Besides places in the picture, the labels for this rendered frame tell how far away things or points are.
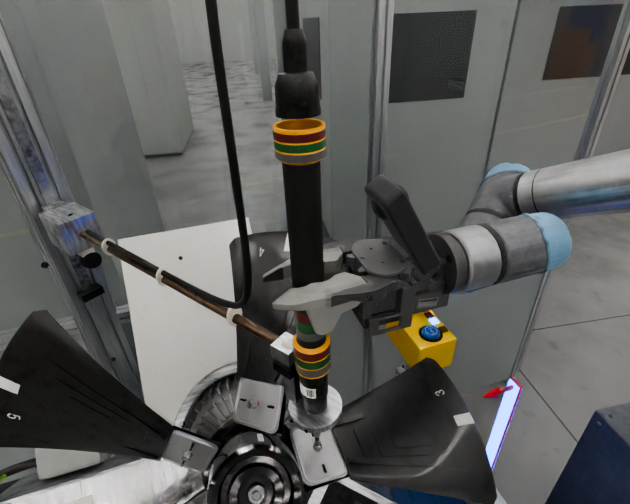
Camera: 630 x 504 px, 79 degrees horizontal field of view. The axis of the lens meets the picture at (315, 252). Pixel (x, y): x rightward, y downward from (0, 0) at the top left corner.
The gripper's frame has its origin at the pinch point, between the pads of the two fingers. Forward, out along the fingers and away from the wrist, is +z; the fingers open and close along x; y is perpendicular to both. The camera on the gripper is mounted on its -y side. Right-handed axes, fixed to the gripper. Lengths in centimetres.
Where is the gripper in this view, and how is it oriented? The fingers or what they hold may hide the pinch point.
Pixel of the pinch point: (279, 282)
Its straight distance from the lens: 39.1
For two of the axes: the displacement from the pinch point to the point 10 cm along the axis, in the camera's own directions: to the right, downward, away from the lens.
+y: 0.3, 8.5, 5.2
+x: -3.1, -4.9, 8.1
